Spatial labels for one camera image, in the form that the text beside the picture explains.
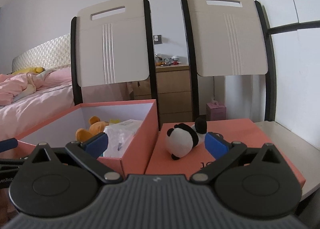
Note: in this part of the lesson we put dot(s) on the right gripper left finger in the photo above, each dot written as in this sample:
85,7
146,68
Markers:
85,155

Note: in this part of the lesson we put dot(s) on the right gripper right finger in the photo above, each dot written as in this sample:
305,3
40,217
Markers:
226,154

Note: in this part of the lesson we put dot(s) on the brown teddy bear plush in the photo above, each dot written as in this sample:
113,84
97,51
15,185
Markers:
95,127

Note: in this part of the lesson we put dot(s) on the white rectangular package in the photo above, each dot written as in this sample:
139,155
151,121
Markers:
120,136

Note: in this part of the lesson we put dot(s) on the black white panda plush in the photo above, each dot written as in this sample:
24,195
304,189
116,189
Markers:
182,138

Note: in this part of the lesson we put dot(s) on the open pink storage box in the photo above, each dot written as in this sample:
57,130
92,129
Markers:
60,129

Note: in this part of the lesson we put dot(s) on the pink tissue box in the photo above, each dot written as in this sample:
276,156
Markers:
215,111

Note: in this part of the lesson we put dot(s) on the pink box lid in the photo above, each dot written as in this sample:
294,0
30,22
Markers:
225,132

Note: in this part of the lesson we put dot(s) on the bed with pink bedding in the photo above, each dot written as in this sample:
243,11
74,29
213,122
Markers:
27,99

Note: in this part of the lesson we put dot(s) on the wooden drawer cabinet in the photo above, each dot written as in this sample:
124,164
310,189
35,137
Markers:
174,94

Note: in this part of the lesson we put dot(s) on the yellow plush on bed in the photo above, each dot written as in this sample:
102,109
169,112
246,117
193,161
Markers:
33,70

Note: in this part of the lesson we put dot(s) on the white quilted headboard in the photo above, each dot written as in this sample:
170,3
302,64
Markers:
54,53

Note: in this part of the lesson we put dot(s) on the left white chair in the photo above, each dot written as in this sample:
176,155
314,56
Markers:
112,42

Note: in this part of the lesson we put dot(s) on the white chair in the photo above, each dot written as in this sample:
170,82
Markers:
229,38
112,42

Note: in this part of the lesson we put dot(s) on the right white chair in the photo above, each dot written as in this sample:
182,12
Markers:
229,38

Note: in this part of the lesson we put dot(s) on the black horizontal bar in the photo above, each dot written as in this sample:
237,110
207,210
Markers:
293,27

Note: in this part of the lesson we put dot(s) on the wall power outlet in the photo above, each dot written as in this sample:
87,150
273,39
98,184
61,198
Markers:
157,39

